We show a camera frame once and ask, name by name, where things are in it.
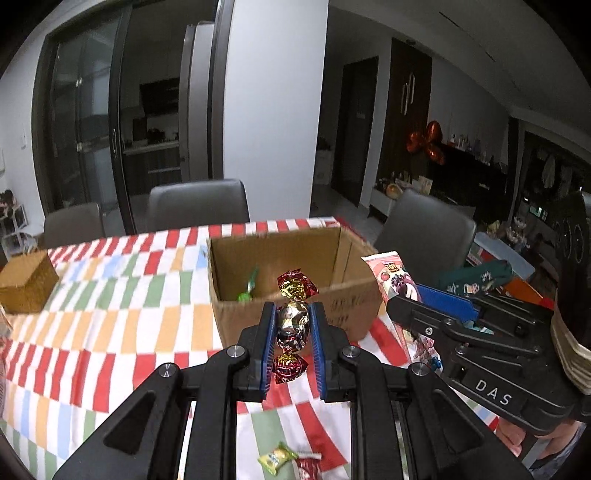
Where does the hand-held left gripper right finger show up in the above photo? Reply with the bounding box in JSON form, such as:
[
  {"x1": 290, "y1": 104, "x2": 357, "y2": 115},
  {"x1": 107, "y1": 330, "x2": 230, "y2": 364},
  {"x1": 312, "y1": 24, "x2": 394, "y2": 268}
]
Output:
[{"x1": 308, "y1": 302, "x2": 534, "y2": 480}]

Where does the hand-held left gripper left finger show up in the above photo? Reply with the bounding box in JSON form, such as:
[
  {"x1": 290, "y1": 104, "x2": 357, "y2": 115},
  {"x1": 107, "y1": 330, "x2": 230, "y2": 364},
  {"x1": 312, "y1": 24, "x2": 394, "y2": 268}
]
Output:
[{"x1": 51, "y1": 302, "x2": 280, "y2": 480}]

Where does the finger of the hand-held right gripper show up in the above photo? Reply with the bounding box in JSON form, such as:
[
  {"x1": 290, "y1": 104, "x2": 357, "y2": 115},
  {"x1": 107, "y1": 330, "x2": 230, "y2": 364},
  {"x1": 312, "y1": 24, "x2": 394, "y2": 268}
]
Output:
[
  {"x1": 417, "y1": 284, "x2": 482, "y2": 321},
  {"x1": 386, "y1": 294, "x2": 463, "y2": 342}
]

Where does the foil twist candy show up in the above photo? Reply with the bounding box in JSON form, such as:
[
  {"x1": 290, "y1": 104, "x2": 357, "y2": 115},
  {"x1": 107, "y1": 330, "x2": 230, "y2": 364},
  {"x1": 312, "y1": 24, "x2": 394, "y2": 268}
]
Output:
[{"x1": 272, "y1": 270, "x2": 319, "y2": 385}]

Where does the pink bear snack packet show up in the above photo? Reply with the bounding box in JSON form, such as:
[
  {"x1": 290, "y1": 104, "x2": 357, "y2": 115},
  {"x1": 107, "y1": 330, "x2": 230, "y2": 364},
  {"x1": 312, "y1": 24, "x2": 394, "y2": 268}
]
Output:
[{"x1": 360, "y1": 251, "x2": 444, "y2": 370}]

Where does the brown cardboard box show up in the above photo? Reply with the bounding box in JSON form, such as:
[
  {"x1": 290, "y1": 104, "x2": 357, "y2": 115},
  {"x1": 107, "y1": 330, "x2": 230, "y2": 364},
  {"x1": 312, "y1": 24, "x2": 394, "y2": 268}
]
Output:
[{"x1": 205, "y1": 224, "x2": 384, "y2": 352}]

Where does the green lollipop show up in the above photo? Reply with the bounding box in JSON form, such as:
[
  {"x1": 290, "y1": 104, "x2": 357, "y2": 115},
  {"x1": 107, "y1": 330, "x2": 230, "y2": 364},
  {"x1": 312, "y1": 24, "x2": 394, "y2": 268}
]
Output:
[{"x1": 238, "y1": 267, "x2": 260, "y2": 303}]

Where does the green patterned cloth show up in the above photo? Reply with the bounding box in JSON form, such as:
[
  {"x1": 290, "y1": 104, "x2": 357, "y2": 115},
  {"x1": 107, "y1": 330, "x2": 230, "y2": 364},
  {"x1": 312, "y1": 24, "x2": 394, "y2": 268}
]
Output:
[{"x1": 438, "y1": 259, "x2": 514, "y2": 296}]

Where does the grey dining chair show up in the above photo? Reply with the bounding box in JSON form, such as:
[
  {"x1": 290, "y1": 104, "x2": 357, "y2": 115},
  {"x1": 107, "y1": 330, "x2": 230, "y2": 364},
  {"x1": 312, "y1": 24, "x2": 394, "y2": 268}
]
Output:
[
  {"x1": 44, "y1": 202, "x2": 106, "y2": 250},
  {"x1": 147, "y1": 179, "x2": 250, "y2": 234},
  {"x1": 374, "y1": 188, "x2": 477, "y2": 287}
]

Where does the red orange box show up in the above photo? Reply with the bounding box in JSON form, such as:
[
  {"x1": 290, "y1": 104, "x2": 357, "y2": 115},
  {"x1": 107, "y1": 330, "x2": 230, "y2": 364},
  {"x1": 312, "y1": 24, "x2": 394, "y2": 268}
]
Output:
[{"x1": 503, "y1": 277, "x2": 555, "y2": 310}]

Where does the yellow green wrapped candy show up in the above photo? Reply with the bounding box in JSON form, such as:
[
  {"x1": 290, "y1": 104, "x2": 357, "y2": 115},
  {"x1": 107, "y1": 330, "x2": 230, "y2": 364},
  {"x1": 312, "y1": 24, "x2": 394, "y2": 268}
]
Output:
[{"x1": 257, "y1": 442, "x2": 300, "y2": 476}]

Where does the small red snack packet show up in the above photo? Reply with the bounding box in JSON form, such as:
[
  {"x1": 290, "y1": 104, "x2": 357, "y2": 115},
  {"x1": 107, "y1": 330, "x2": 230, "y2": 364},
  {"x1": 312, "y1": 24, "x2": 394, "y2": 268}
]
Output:
[{"x1": 295, "y1": 453, "x2": 324, "y2": 480}]

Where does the dark sideboard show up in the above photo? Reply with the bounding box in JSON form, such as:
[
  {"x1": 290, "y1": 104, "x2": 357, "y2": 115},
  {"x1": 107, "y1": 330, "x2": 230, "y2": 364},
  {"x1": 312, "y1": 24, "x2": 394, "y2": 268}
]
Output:
[{"x1": 438, "y1": 143, "x2": 513, "y2": 217}]

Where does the colourful striped tablecloth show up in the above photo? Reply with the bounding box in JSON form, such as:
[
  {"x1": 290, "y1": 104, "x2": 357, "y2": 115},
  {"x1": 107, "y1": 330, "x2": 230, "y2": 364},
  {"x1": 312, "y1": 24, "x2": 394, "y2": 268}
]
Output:
[{"x1": 0, "y1": 216, "x2": 499, "y2": 480}]

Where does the red foil balloon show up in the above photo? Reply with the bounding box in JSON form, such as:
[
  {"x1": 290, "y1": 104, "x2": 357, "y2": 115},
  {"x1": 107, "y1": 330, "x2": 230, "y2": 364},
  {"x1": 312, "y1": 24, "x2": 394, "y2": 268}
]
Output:
[{"x1": 406, "y1": 121, "x2": 448, "y2": 166}]

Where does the dark interior door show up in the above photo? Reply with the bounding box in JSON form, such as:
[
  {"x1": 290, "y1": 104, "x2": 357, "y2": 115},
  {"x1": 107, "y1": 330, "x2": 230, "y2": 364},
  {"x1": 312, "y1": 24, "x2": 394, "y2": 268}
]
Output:
[{"x1": 330, "y1": 56, "x2": 379, "y2": 206}]

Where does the tall dark wardrobe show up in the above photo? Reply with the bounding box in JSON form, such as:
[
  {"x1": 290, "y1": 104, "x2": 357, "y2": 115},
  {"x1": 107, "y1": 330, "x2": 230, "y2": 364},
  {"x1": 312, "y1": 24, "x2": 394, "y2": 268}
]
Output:
[{"x1": 383, "y1": 37, "x2": 432, "y2": 185}]

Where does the woven straw box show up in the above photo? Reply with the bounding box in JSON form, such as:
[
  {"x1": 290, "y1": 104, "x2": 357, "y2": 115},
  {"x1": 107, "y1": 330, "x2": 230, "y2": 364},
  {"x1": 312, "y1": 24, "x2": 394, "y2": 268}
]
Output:
[{"x1": 0, "y1": 249, "x2": 61, "y2": 315}]

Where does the silver refrigerator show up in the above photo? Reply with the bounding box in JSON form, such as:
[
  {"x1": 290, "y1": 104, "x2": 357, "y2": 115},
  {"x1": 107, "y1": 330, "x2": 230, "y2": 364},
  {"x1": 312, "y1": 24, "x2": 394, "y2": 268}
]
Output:
[{"x1": 179, "y1": 21, "x2": 215, "y2": 183}]

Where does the white shoe rack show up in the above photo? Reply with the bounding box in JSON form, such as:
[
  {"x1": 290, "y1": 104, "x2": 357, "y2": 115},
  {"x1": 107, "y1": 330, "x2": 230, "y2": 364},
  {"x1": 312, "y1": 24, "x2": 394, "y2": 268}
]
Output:
[{"x1": 0, "y1": 189, "x2": 28, "y2": 259}]

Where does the dark framed sliding glass door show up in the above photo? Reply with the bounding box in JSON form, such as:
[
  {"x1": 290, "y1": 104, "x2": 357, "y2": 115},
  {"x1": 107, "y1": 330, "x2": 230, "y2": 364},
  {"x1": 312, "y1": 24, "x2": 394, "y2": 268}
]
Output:
[{"x1": 32, "y1": 0, "x2": 236, "y2": 236}]

